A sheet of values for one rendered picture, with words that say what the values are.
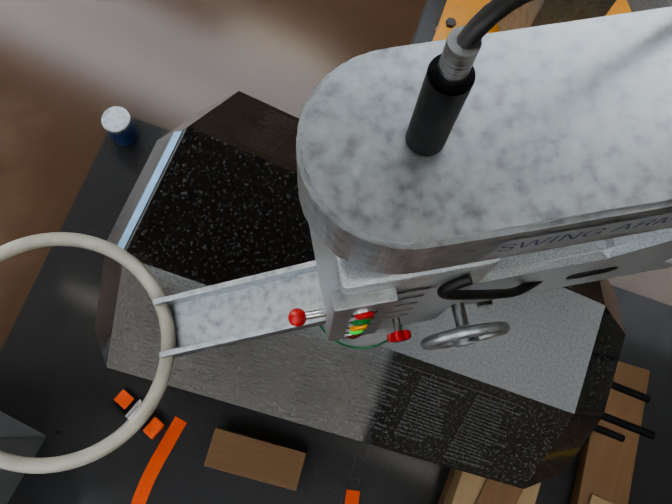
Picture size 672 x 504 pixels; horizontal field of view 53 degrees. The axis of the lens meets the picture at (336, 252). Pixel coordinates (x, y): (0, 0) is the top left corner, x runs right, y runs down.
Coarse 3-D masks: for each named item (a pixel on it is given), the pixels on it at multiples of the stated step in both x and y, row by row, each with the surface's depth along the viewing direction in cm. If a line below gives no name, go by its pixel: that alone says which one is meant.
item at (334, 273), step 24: (312, 240) 119; (336, 264) 80; (480, 264) 80; (336, 288) 83; (360, 288) 79; (384, 288) 81; (408, 288) 84; (432, 288) 87; (408, 312) 105; (432, 312) 110
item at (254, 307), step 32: (224, 288) 136; (256, 288) 139; (288, 288) 137; (320, 288) 135; (192, 320) 140; (224, 320) 139; (256, 320) 137; (288, 320) 136; (320, 320) 130; (160, 352) 136; (192, 352) 138
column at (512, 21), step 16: (544, 0) 149; (560, 0) 150; (576, 0) 151; (592, 0) 152; (608, 0) 153; (512, 16) 167; (528, 16) 158; (544, 16) 155; (560, 16) 156; (576, 16) 157; (592, 16) 159
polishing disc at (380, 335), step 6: (324, 324) 147; (378, 330) 147; (384, 330) 147; (390, 330) 147; (360, 336) 146; (366, 336) 146; (372, 336) 146; (378, 336) 146; (384, 336) 146; (342, 342) 146; (348, 342) 146; (354, 342) 146; (360, 342) 146; (366, 342) 146; (372, 342) 146; (378, 342) 146
